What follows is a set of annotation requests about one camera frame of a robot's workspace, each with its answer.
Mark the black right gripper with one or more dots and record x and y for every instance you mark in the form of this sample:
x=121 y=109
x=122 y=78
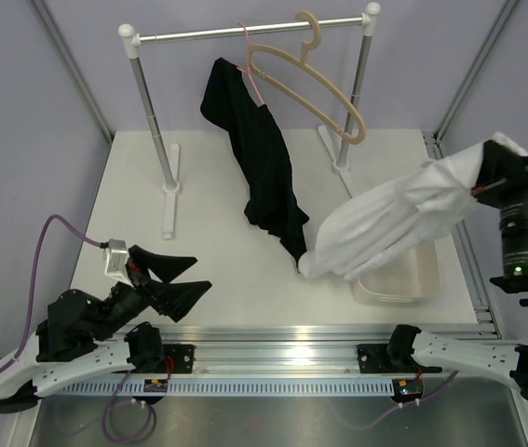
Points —
x=503 y=170

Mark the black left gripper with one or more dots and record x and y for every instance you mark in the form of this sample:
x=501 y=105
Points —
x=171 y=298

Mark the white t shirt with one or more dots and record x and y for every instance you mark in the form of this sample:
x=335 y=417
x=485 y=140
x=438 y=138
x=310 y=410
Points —
x=377 y=226

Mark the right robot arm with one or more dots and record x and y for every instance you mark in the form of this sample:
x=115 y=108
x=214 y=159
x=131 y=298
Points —
x=411 y=349

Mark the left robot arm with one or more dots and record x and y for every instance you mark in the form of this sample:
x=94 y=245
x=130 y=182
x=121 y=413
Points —
x=77 y=340

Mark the black t shirt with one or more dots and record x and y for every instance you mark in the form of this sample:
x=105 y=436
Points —
x=259 y=148

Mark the white plastic bin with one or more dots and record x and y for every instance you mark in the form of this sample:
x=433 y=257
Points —
x=410 y=279

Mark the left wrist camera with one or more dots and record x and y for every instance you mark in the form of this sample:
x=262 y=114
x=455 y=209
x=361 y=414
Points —
x=115 y=255

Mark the aluminium rail base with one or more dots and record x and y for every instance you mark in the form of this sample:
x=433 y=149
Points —
x=273 y=354

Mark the white slotted cable duct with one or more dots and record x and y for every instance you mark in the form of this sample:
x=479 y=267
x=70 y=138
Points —
x=232 y=387

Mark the pink wire hanger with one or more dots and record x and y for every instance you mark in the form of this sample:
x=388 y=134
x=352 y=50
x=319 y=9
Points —
x=247 y=68

